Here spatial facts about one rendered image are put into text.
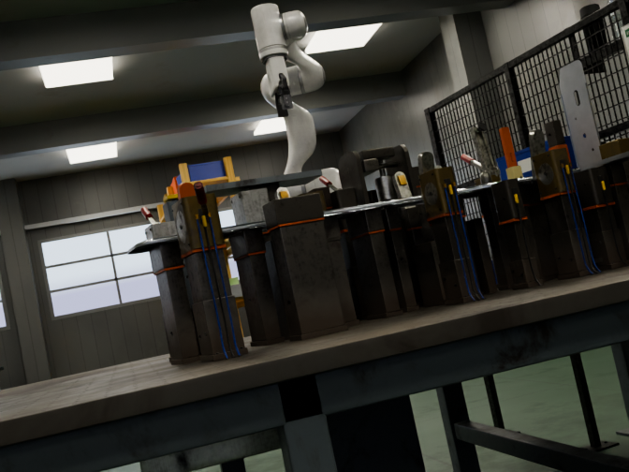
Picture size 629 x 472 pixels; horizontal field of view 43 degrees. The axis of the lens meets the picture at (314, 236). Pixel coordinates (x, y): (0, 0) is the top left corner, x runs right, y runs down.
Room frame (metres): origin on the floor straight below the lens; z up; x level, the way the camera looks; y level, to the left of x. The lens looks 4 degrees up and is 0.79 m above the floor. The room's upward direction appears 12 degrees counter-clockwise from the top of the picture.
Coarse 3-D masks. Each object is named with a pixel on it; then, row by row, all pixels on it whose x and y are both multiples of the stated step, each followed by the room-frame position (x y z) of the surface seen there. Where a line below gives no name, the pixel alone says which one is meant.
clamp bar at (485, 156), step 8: (472, 128) 2.54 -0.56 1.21; (480, 128) 2.51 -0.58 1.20; (472, 136) 2.54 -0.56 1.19; (480, 136) 2.55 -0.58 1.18; (480, 144) 2.54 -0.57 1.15; (480, 152) 2.52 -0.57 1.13; (488, 152) 2.53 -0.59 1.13; (480, 160) 2.53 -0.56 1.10; (488, 160) 2.53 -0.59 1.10; (488, 168) 2.51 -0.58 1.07
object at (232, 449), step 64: (576, 320) 1.58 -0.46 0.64; (320, 384) 1.45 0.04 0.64; (384, 384) 1.48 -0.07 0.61; (448, 384) 1.51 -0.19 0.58; (0, 448) 1.32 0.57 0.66; (64, 448) 1.34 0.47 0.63; (128, 448) 1.37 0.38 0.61; (192, 448) 1.40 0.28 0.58; (256, 448) 1.68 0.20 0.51; (320, 448) 1.45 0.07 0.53; (448, 448) 3.12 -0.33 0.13; (512, 448) 2.60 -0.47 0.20; (576, 448) 2.31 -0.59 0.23
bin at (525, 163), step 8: (568, 136) 2.80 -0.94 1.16; (584, 136) 2.85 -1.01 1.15; (568, 144) 2.80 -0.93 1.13; (520, 152) 2.91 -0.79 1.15; (528, 152) 2.88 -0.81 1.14; (496, 160) 3.02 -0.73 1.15; (504, 160) 2.99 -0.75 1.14; (520, 160) 2.92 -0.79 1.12; (528, 160) 2.89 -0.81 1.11; (504, 168) 3.00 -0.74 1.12; (528, 168) 2.90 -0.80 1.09; (504, 176) 3.01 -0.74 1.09; (528, 176) 2.91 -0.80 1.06
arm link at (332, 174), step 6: (330, 168) 2.76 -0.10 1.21; (324, 174) 2.73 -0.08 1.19; (330, 174) 2.73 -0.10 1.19; (336, 174) 2.73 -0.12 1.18; (318, 180) 2.72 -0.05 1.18; (330, 180) 2.72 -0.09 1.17; (336, 180) 2.72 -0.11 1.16; (306, 186) 2.73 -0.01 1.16; (312, 186) 2.72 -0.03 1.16; (318, 186) 2.72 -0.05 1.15; (324, 186) 2.72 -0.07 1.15; (336, 186) 2.72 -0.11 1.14; (306, 192) 2.73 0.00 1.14; (330, 192) 2.72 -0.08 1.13
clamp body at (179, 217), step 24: (192, 216) 1.74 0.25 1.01; (216, 216) 1.76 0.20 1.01; (192, 240) 1.74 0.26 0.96; (216, 240) 1.76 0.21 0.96; (192, 264) 1.78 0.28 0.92; (216, 264) 1.76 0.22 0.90; (192, 288) 1.81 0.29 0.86; (216, 288) 1.76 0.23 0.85; (216, 312) 1.74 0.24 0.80; (216, 336) 1.75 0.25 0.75; (240, 336) 1.77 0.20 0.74; (216, 360) 1.74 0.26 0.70
